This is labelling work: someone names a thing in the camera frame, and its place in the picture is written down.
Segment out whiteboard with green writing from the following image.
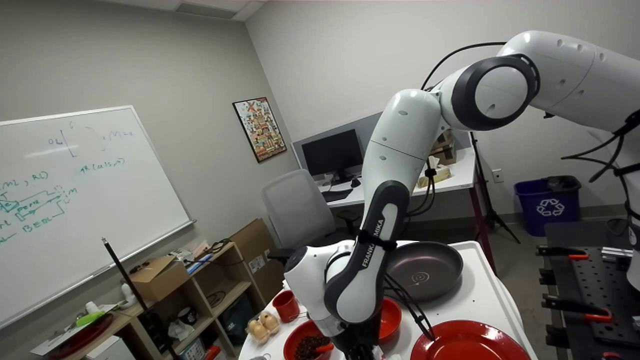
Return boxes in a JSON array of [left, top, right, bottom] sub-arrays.
[[0, 105, 197, 333]]

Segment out grey desk partition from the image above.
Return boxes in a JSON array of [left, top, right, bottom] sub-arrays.
[[293, 111, 387, 168]]

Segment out light wooden block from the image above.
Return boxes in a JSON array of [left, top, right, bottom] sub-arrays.
[[417, 166, 453, 190]]

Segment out red bowl with beans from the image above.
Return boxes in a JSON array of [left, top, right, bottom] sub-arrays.
[[283, 321, 339, 360]]

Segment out small white bottle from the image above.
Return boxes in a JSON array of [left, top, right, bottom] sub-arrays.
[[118, 283, 139, 311]]

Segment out grey office chair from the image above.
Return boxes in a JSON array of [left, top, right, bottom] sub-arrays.
[[260, 168, 357, 269]]

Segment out empty red bowl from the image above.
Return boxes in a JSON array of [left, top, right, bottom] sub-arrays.
[[376, 296, 405, 347]]

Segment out black perforated workbench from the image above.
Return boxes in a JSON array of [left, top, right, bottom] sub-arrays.
[[542, 218, 640, 360]]

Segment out black frying pan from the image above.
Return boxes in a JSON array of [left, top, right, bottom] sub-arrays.
[[384, 240, 467, 304]]

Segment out black clamp with orange handle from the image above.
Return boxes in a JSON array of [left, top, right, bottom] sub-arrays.
[[536, 244, 593, 265], [541, 293, 615, 326]]

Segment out beige bread rolls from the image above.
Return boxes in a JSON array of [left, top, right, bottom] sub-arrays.
[[246, 311, 283, 347]]

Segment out white office desk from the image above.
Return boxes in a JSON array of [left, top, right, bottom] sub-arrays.
[[319, 146, 499, 269]]

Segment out wooden shelf unit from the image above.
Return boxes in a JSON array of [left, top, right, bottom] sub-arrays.
[[29, 240, 268, 360]]

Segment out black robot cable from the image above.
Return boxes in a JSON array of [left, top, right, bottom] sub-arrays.
[[561, 108, 640, 223]]

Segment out framed colourful poster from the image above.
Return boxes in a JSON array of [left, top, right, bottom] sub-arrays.
[[230, 96, 290, 166]]

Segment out black computer monitor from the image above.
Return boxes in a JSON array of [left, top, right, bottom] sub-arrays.
[[301, 129, 367, 180]]

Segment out green object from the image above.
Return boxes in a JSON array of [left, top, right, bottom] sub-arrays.
[[74, 309, 109, 331]]

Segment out red cup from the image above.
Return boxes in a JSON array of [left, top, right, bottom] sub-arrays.
[[270, 290, 303, 326]]

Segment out small cardboard box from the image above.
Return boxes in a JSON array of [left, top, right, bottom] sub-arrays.
[[129, 257, 193, 306]]

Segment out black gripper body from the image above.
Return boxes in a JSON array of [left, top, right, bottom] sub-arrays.
[[331, 328, 376, 360]]

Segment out red plate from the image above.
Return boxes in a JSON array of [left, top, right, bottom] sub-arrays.
[[410, 318, 532, 360]]

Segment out black tripod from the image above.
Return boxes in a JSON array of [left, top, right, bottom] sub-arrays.
[[468, 132, 524, 246]]

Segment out black pole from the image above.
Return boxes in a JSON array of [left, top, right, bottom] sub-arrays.
[[101, 236, 167, 360]]

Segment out blue recycling bin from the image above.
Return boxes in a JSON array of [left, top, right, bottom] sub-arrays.
[[512, 174, 585, 239]]

